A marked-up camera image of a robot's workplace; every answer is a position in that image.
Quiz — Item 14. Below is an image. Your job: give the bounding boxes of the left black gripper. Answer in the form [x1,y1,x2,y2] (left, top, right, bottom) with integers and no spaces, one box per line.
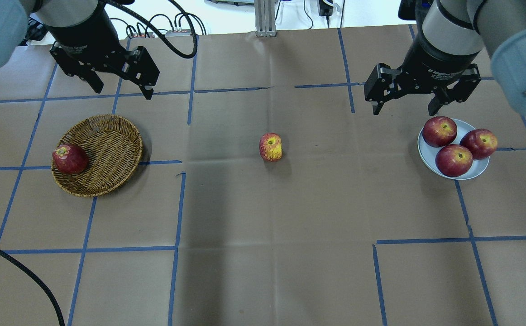
[49,9,160,101]

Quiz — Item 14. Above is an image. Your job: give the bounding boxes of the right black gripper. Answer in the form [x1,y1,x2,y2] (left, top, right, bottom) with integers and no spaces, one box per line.
[364,35,482,117]

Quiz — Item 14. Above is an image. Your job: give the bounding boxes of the red yellow apple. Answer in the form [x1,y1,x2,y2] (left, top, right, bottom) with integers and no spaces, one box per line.
[259,133,283,162]

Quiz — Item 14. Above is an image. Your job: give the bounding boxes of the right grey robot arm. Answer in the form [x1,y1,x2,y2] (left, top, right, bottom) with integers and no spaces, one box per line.
[364,0,526,116]

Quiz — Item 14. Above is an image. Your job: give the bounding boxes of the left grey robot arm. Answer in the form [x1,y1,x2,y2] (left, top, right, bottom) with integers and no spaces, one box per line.
[0,0,160,100]

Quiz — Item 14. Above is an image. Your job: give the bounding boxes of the red apple plate top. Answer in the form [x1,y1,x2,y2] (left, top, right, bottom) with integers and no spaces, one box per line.
[422,116,458,147]

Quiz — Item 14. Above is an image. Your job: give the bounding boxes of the red apple plate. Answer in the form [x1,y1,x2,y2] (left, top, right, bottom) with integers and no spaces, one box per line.
[422,116,458,147]
[459,129,498,160]
[435,144,473,177]

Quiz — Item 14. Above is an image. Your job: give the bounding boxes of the white plate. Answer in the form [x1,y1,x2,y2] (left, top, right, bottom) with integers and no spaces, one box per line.
[417,118,489,180]

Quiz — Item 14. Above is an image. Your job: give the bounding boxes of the woven wicker basket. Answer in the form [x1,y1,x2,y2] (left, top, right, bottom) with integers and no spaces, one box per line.
[51,114,143,197]

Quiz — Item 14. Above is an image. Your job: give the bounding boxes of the red apple plate bottom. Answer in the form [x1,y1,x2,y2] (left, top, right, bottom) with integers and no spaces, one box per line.
[435,144,473,177]

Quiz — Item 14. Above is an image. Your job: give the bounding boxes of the red apple plate right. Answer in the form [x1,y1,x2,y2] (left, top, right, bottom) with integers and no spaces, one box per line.
[459,129,498,160]

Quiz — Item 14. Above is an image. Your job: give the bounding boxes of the dark red apple in basket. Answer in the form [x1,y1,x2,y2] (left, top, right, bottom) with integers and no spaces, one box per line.
[52,143,90,175]

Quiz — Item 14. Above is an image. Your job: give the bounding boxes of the orange usb hub far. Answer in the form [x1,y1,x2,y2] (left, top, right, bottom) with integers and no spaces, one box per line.
[127,32,156,39]

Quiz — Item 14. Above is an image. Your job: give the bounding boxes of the orange usb hub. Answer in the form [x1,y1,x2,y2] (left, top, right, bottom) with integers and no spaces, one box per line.
[163,29,192,37]
[127,32,156,39]

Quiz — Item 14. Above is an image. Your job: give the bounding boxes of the orange usb hub near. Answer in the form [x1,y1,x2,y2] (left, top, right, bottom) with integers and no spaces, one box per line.
[163,29,192,37]

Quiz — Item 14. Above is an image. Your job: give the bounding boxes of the black power adapter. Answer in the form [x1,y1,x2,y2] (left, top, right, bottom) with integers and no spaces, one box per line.
[318,0,335,17]

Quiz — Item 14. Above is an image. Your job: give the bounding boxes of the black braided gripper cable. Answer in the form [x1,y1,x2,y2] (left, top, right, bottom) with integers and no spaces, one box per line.
[102,0,199,59]

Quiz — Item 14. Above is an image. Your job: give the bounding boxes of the aluminium frame post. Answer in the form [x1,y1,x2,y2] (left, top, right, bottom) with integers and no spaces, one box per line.
[254,0,277,37]

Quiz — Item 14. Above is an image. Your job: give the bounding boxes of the black cable lower left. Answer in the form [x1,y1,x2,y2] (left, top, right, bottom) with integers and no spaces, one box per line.
[0,235,66,326]

